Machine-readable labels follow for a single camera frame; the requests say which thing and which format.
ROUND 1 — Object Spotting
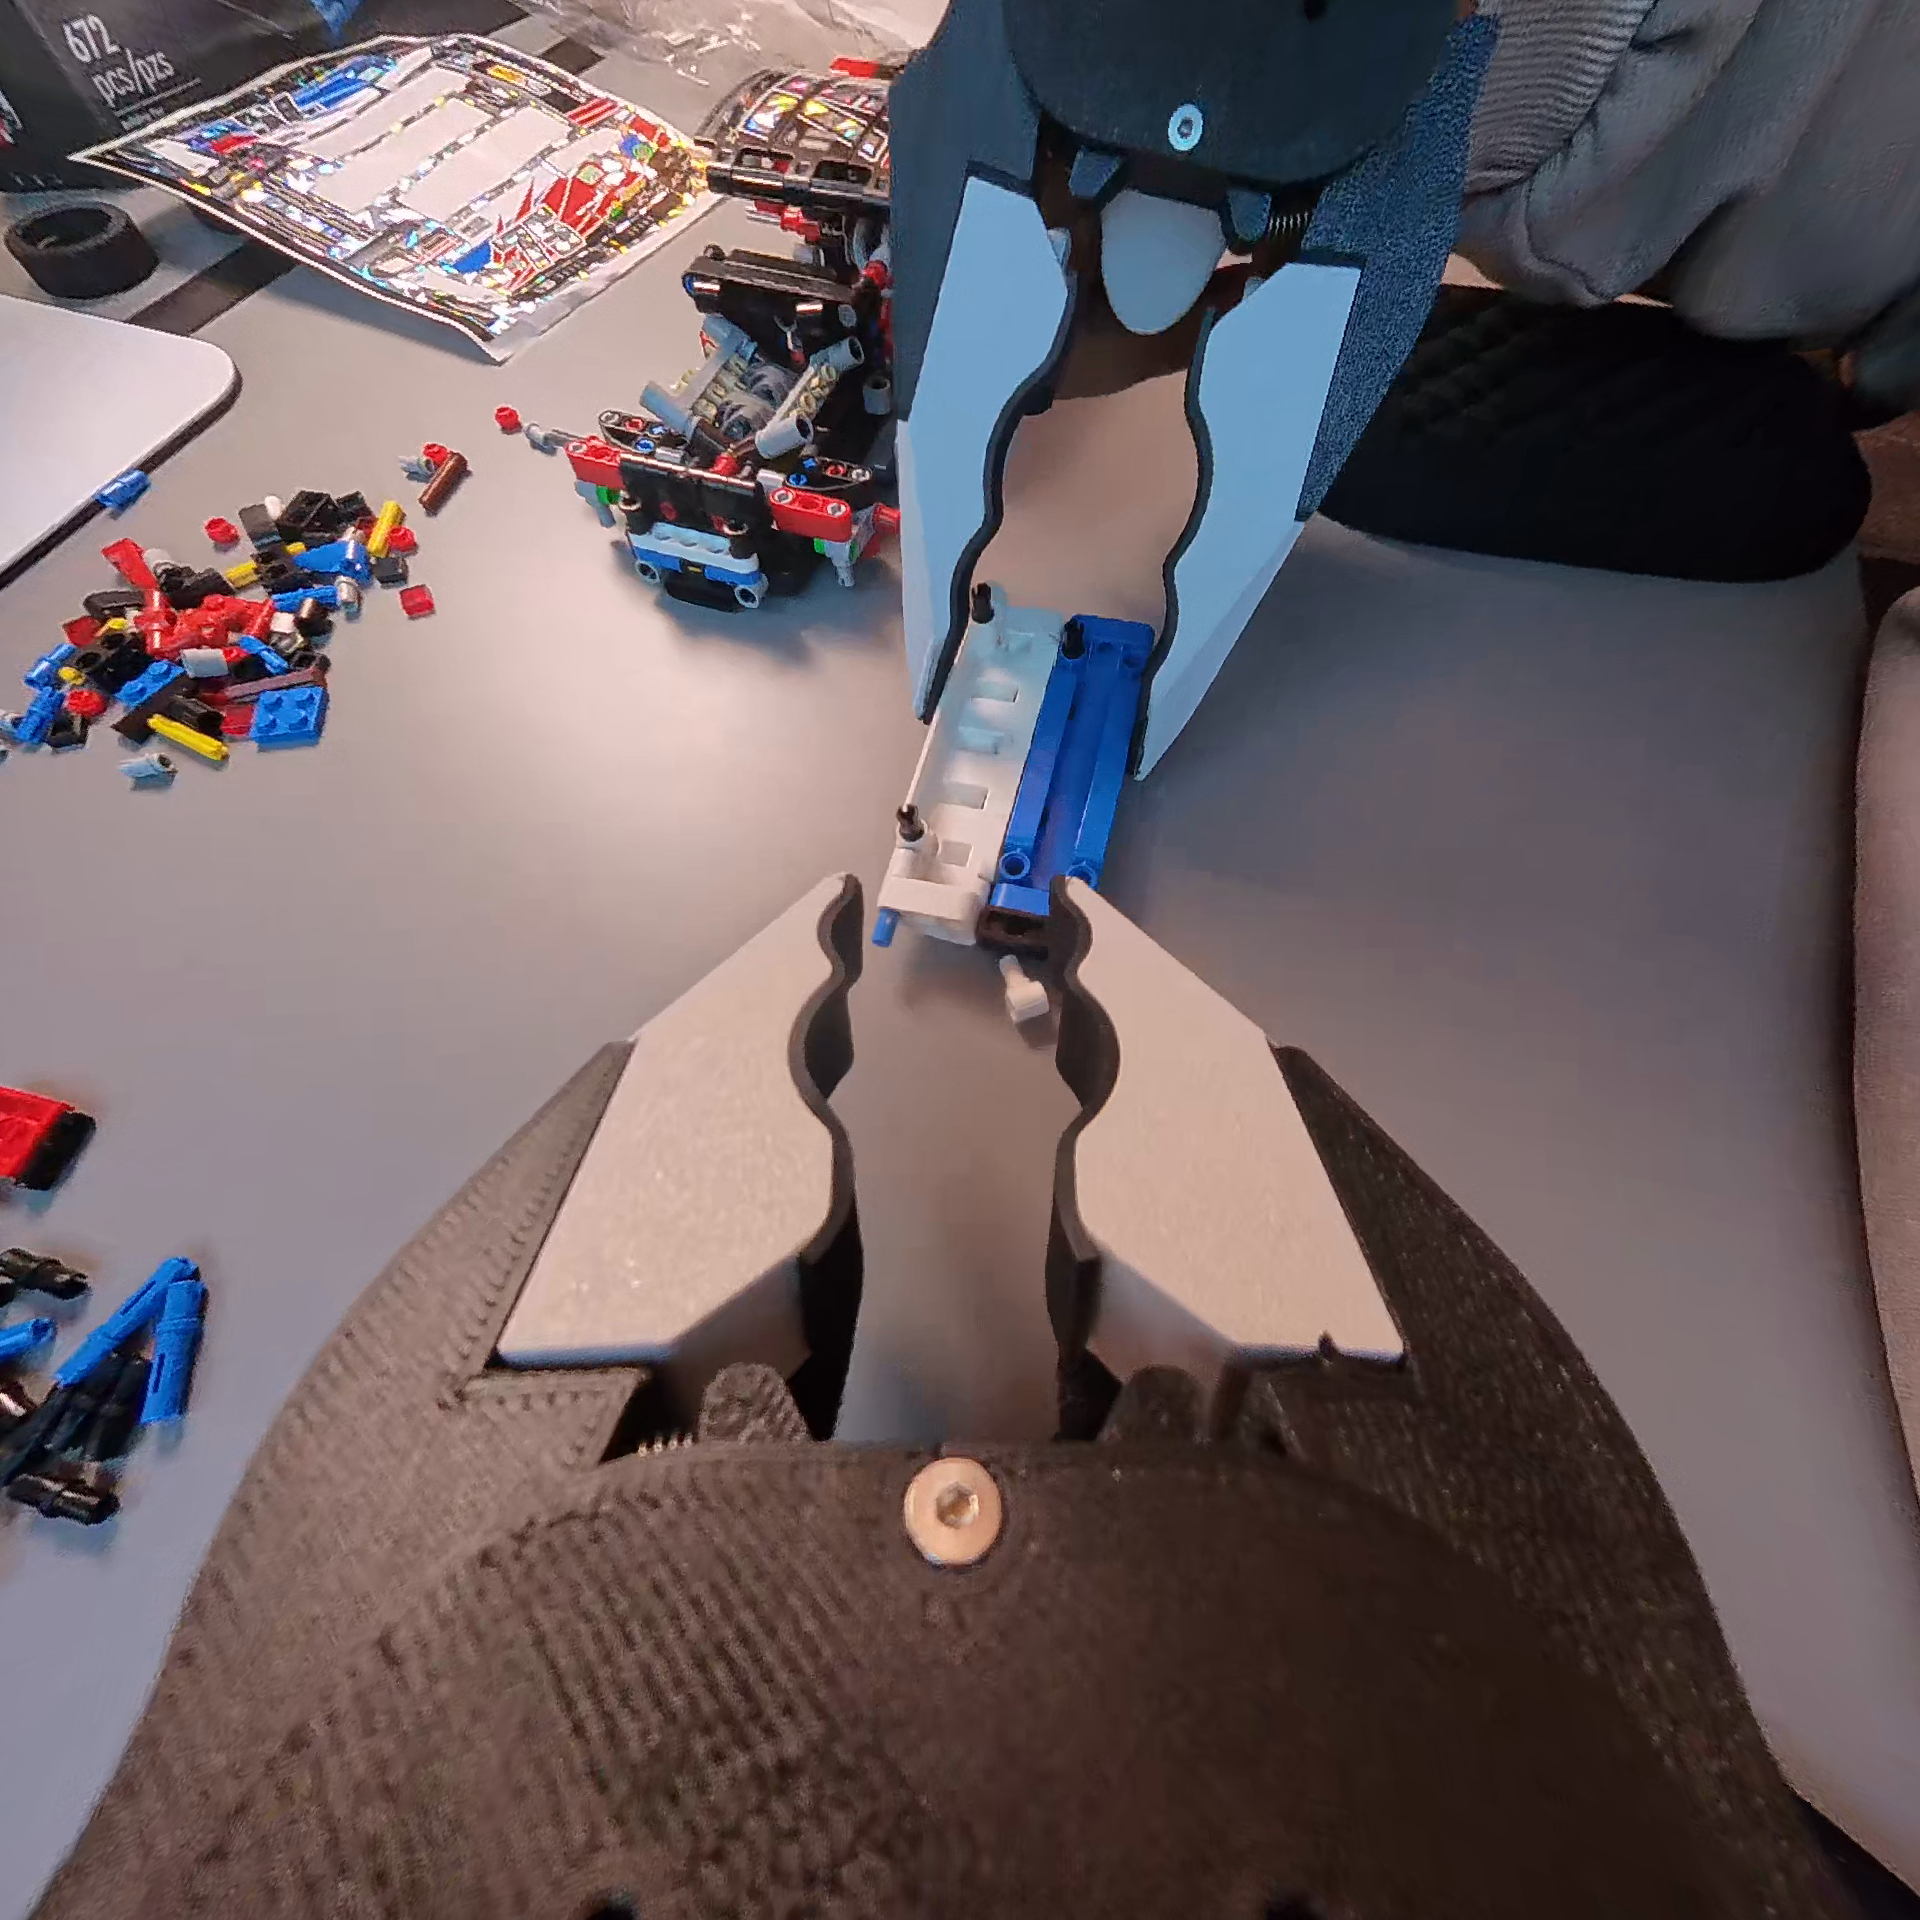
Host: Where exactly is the red lego brick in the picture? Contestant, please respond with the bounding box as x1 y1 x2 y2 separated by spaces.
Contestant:
0 1079 98 1193

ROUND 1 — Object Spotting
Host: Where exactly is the lego set box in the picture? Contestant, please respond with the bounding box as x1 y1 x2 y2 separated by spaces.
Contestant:
0 0 529 194

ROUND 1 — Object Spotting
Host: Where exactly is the black lego tire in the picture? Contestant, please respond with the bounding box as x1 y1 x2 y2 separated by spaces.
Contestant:
3 201 168 303

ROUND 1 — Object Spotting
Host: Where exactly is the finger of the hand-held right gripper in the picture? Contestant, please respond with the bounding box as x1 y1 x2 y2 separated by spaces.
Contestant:
894 172 1077 722
1132 261 1368 784

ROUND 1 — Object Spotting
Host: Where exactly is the partly built lego car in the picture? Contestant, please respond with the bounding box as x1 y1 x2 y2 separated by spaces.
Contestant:
566 58 906 613

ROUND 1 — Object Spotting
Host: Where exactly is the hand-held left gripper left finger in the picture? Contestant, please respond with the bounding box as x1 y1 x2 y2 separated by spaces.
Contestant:
495 871 867 1406

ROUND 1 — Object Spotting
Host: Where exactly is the pile of mixed lego pieces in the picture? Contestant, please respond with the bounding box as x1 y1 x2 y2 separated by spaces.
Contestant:
0 397 471 784

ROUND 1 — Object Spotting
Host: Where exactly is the pile of blue black pins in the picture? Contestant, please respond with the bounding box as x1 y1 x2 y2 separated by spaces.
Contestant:
0 1246 211 1527

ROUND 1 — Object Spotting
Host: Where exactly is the blue and white lego panel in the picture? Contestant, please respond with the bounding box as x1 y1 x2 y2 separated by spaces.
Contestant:
874 586 1162 962

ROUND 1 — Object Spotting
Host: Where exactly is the shiny sticker sheet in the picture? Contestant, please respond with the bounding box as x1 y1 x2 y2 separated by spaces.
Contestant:
86 35 724 364

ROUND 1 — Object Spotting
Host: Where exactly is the person's right forearm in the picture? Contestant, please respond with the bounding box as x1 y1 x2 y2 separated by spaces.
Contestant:
1441 0 1920 351

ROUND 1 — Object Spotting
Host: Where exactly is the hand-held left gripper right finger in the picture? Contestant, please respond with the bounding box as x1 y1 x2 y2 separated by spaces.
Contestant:
1048 873 1408 1412

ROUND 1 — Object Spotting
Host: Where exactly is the heap of clear plastic bags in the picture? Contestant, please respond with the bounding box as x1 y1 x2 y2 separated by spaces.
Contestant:
510 0 962 80

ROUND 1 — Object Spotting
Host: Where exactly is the white book stand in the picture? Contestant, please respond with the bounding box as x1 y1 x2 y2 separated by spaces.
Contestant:
0 292 242 590

